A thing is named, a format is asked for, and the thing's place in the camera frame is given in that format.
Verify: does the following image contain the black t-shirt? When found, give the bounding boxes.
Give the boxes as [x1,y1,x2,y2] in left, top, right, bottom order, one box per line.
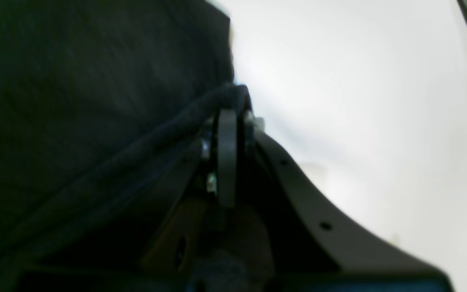
[0,0,245,273]

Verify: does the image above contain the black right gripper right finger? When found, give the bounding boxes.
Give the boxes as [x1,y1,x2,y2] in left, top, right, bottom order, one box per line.
[216,109,453,292]

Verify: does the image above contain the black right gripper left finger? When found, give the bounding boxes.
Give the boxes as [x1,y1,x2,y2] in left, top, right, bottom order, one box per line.
[17,122,216,292]

